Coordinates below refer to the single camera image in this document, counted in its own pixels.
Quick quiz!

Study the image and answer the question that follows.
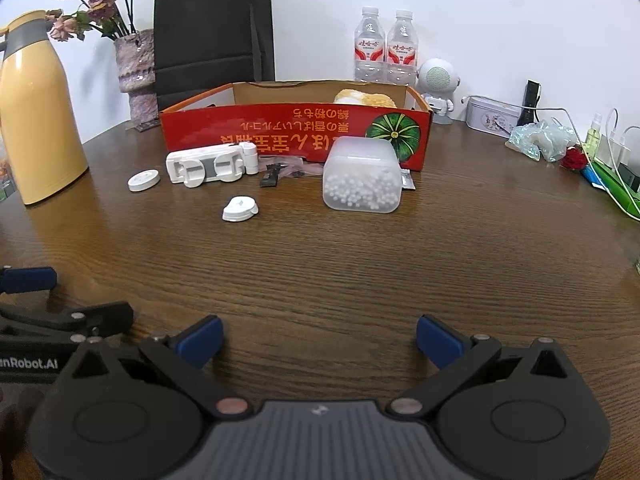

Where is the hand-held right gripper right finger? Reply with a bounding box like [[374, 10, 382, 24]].
[[387, 314, 571, 420]]

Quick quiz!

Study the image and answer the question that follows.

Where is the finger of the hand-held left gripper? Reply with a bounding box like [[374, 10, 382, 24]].
[[0, 301, 135, 347], [0, 266, 57, 312]]

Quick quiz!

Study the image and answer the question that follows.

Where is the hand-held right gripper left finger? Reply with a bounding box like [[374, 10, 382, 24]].
[[70, 314, 253, 420]]

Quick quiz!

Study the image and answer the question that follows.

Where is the white small lid piece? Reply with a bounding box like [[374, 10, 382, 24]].
[[222, 196, 260, 223]]

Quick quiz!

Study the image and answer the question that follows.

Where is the white round disc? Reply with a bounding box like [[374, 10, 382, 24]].
[[127, 170, 161, 193]]

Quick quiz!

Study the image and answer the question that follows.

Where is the small black clip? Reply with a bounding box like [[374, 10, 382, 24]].
[[259, 162, 282, 189]]

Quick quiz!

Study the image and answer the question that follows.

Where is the white plastic bracket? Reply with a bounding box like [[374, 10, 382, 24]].
[[166, 141, 260, 187]]

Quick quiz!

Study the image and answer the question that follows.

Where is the translucent container of white beads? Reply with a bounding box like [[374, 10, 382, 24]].
[[321, 137, 405, 215]]

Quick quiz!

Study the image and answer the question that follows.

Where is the clear plastic wrapper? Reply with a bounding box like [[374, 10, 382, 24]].
[[257, 155, 326, 179]]

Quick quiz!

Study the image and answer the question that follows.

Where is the red cardboard box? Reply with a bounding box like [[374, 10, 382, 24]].
[[160, 79, 434, 172]]

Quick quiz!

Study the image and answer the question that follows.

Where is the yellow thermos jug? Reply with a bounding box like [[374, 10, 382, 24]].
[[0, 10, 90, 206]]

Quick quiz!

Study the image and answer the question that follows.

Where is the blue flat item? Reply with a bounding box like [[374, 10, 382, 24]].
[[580, 165, 608, 189]]

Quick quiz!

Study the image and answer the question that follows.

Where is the red rose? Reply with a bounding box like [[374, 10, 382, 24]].
[[559, 146, 588, 171]]

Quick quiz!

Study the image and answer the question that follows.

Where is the crumpled clear plastic bag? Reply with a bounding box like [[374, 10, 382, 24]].
[[505, 119, 578, 163]]

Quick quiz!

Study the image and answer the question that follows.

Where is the white tin box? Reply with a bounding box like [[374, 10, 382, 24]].
[[465, 95, 523, 137]]

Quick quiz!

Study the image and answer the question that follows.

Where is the green flat box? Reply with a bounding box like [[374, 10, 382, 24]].
[[592, 157, 640, 221]]

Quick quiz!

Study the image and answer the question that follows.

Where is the mottled purple vase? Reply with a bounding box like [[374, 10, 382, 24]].
[[114, 29, 161, 126]]

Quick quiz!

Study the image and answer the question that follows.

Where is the black adapter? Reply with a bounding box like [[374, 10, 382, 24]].
[[617, 160, 640, 194]]

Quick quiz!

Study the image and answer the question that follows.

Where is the yellow sponge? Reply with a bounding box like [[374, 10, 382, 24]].
[[333, 89, 401, 110]]

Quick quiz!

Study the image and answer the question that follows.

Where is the black flashlight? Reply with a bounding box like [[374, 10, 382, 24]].
[[517, 80, 542, 127]]

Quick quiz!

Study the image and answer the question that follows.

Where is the small green spray bottle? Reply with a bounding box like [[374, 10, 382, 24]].
[[581, 112, 605, 158]]

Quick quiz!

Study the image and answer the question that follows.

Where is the white charger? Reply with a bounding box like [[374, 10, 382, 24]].
[[597, 130, 633, 171]]

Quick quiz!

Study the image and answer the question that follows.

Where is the white astronaut speaker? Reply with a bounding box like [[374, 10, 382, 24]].
[[416, 58, 462, 125]]

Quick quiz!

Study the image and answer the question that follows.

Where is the water bottle with red label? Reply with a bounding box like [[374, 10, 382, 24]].
[[353, 6, 388, 83], [386, 9, 419, 87]]

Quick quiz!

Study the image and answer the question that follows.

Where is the black paper bag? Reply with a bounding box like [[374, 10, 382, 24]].
[[153, 0, 277, 113]]

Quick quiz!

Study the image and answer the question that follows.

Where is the white cable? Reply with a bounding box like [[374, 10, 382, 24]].
[[460, 95, 593, 163]]

